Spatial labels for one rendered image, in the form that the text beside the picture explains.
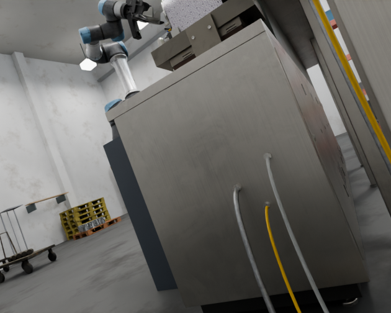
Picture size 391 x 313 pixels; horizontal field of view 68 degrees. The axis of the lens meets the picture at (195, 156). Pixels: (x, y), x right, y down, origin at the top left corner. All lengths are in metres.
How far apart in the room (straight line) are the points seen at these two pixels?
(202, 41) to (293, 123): 0.41
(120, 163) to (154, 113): 0.71
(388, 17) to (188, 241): 0.89
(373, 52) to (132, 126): 0.88
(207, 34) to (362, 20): 0.71
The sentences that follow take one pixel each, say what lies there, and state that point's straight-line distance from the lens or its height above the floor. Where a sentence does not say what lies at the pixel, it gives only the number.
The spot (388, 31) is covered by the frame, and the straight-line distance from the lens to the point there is 0.38.
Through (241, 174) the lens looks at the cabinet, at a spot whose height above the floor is 0.49.
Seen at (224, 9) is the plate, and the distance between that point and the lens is 1.05.
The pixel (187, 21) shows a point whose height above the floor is 1.15.
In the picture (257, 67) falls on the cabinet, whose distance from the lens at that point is 0.91.
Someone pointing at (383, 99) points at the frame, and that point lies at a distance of 0.37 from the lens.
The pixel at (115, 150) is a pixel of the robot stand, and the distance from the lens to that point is 1.72.
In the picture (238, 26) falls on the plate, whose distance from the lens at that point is 1.03.
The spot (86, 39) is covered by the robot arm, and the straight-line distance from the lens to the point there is 1.65.
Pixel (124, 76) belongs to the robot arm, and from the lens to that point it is 1.90.
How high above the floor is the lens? 0.56
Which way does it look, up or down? 3 degrees up
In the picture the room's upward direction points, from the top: 21 degrees counter-clockwise
